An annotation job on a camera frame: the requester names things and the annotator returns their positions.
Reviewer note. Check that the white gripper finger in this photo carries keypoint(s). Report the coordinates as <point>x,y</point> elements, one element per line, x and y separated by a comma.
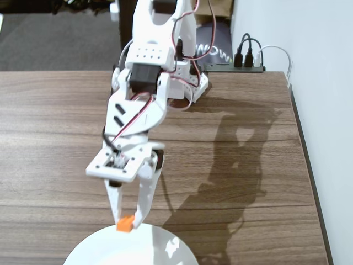
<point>115,201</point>
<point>146,190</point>

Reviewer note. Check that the orange lego block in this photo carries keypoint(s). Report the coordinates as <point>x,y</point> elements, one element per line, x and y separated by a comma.
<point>125,224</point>

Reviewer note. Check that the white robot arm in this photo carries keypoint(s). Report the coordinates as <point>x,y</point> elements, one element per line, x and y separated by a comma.
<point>149,55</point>

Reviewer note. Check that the white round plate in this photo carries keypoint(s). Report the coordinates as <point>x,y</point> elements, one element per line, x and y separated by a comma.
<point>129,248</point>

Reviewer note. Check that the black cabinet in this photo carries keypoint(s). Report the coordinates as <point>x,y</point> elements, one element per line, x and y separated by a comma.
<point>127,22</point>

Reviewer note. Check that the black power strip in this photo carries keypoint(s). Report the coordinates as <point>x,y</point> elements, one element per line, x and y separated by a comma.
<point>234,68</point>

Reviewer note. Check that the black bag with white letters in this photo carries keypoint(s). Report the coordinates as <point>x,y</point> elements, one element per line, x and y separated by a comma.
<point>220,36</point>

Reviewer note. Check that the brown cardboard box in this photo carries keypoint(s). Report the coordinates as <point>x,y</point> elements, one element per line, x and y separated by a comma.
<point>223,8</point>

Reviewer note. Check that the white object at floor edge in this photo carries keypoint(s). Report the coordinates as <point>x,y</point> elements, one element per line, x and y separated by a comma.
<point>1,23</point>

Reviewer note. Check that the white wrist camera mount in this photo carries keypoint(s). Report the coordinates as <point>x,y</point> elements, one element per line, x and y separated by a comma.
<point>129,169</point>

